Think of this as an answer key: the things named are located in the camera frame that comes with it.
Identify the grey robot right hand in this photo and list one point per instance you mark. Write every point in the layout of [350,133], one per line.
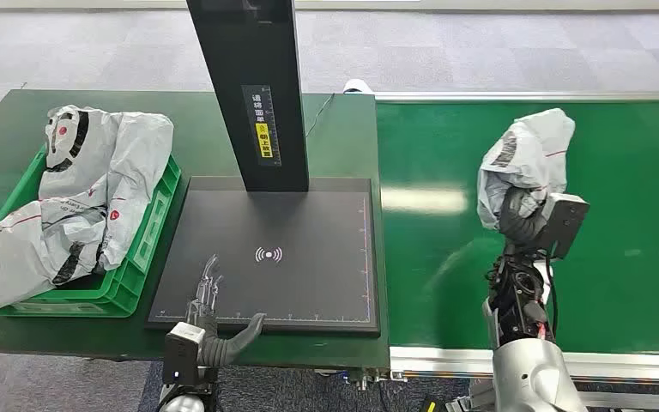
[520,219]

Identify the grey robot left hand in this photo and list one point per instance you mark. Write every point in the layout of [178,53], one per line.
[222,347]

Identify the grey courier package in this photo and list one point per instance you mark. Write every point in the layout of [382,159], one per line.
[528,153]

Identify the green conveyor belt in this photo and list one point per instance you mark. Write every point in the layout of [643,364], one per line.
[619,227]

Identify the grey package with black print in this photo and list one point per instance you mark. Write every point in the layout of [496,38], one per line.
[130,165]

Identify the grey package with red stripe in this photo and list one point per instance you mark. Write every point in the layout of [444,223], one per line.
[22,256]

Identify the black scanner platform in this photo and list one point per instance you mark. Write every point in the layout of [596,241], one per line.
[307,284]

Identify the green plastic crate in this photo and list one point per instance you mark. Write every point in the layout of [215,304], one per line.
[150,233]

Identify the metal connectors under table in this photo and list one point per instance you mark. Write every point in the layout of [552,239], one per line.
[363,378]

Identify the black yellow object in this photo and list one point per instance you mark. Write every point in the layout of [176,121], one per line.
[429,406]

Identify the white rounded object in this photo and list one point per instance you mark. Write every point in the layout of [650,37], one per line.
[358,86]

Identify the dark green table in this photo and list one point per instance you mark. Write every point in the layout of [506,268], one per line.
[204,136]

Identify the black yellow column label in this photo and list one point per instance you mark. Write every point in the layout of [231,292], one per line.
[263,126]

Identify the black scanner column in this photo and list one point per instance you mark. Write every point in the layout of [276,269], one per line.
[250,57]

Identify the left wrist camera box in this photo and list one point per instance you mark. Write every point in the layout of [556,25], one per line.
[183,352]

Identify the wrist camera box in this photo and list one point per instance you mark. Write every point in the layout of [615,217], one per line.
[564,223]
[183,352]

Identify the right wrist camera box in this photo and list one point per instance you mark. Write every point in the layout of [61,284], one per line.
[564,223]

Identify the aluminium conveyor frame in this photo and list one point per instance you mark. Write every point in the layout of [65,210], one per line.
[449,361]

